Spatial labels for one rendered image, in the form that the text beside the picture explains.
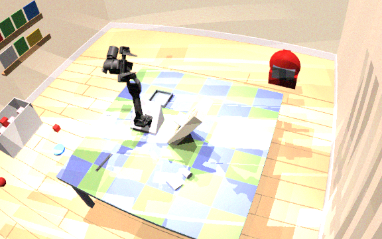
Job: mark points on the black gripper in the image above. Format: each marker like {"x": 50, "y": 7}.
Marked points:
{"x": 119, "y": 64}

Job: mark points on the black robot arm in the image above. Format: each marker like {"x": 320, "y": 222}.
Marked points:
{"x": 134, "y": 88}

